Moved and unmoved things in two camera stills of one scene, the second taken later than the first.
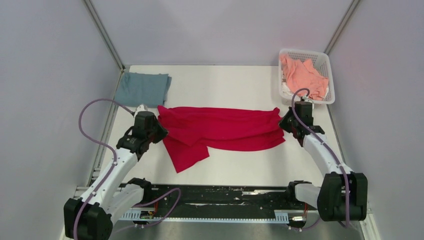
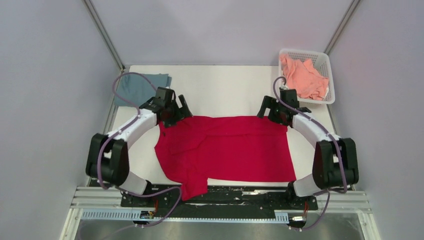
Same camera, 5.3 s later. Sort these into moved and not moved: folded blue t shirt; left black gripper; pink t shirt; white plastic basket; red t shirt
Moved: left black gripper; red t shirt
Not moved: folded blue t shirt; white plastic basket; pink t shirt
